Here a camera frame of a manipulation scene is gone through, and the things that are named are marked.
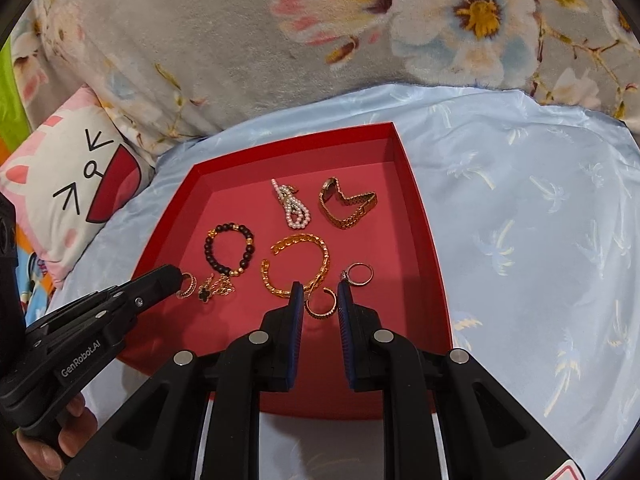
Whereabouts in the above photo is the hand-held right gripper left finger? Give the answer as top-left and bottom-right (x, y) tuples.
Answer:
(95, 281), (305, 480)

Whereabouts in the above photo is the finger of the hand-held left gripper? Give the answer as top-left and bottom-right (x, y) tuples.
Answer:
(25, 265), (185, 334)
(30, 293), (146, 386)

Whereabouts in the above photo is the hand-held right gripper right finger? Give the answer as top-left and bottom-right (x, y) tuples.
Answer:
(336, 280), (552, 480)

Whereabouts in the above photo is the gold hoop earring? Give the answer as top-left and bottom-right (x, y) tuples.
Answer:
(305, 286), (337, 319)

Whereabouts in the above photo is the gold band ring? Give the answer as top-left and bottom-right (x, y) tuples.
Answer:
(176, 272), (200, 301)

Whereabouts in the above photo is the gold clover chain bracelet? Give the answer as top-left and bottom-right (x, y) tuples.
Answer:
(194, 272), (236, 303)

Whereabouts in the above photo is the silver stone ring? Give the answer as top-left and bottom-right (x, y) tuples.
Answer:
(340, 262), (375, 288)

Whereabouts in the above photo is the dark bead bracelet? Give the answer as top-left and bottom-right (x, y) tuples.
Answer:
(203, 222), (254, 277)

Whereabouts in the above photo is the gold chain bangle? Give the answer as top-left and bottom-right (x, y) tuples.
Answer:
(260, 233), (332, 298)

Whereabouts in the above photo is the gold wristwatch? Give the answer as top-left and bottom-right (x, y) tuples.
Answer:
(319, 177), (378, 231)

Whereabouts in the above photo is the red cardboard box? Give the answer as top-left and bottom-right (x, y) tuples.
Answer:
(117, 121), (453, 421)

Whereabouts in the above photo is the white pearl bracelet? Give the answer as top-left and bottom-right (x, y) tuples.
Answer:
(271, 178), (313, 231)

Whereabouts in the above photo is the person's left hand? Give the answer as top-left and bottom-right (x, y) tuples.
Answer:
(16, 394), (99, 480)

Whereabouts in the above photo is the pink bunny face pillow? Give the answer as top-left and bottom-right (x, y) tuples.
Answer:
(0, 85), (156, 288)

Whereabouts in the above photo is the light blue palm print sheet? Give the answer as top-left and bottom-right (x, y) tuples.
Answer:
(47, 82), (640, 480)

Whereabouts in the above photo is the colourful cartoon blanket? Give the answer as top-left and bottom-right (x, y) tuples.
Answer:
(0, 35), (56, 321)

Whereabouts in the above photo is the grey floral blanket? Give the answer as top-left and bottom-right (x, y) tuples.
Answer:
(10, 0), (640, 161)

